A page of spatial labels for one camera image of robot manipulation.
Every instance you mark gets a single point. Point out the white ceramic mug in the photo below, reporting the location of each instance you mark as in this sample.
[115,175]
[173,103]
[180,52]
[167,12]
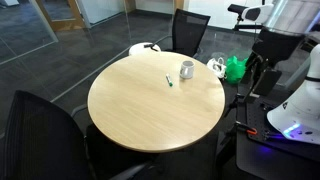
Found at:
[187,69]

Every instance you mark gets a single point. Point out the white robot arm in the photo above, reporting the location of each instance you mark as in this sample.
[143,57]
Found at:
[298,117]

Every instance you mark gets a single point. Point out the green white marker pen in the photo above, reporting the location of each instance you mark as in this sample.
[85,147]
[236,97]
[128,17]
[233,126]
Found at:
[169,80]

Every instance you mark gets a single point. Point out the white round stool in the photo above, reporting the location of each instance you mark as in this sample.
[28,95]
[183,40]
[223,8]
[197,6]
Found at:
[144,47]

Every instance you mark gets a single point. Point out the white plastic bag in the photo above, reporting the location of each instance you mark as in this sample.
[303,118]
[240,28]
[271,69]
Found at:
[217,66]

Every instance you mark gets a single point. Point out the black mesh chair far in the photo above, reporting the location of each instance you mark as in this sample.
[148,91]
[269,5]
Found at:
[188,29]

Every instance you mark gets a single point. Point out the black mesh chair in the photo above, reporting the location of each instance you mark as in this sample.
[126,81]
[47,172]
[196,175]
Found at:
[188,29]
[43,142]

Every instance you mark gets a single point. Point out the green plastic bag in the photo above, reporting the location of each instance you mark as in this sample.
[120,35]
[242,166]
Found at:
[235,69]

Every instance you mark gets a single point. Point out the black mesh chair near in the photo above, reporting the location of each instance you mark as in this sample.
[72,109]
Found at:
[43,142]

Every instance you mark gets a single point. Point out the white black machine background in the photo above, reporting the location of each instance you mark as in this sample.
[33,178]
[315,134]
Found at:
[257,14]

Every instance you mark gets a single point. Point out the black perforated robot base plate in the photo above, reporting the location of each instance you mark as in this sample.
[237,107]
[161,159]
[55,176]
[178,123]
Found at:
[257,116]

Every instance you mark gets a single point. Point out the orange handled clamp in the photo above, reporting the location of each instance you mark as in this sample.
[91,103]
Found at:
[246,128]

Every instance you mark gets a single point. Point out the black camera on stand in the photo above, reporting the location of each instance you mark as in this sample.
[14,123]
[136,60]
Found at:
[268,49]

